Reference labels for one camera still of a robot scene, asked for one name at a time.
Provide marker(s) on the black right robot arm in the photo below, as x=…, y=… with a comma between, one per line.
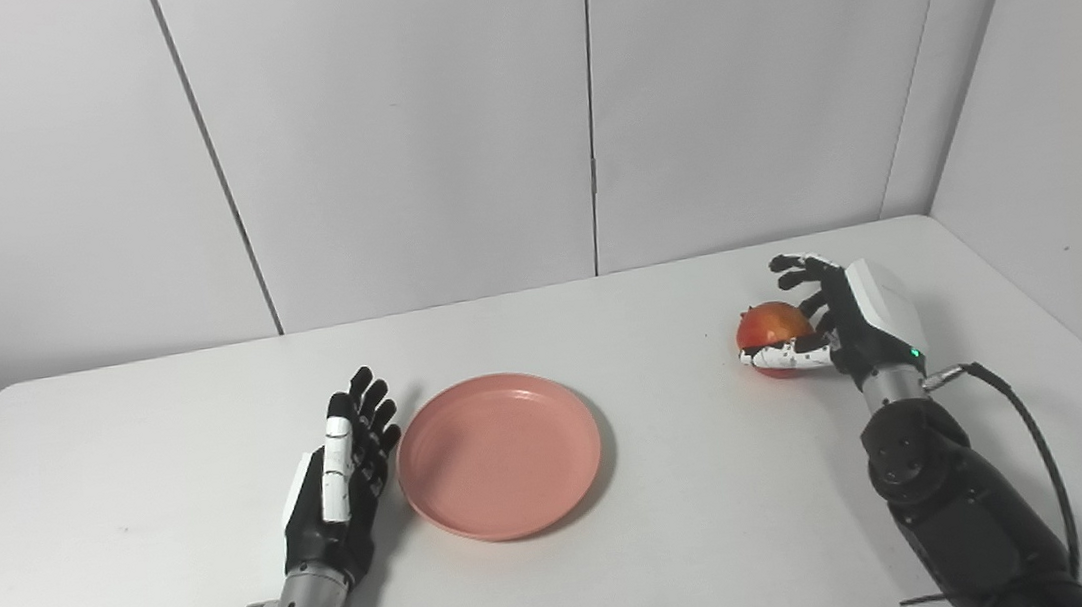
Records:
x=964, y=500

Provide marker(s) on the red pomegranate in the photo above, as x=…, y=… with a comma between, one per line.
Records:
x=771, y=328

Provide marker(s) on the pink round plate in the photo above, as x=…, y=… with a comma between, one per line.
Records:
x=500, y=456

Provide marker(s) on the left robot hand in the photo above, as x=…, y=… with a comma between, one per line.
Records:
x=340, y=496

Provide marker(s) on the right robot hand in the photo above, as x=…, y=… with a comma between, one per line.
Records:
x=865, y=320

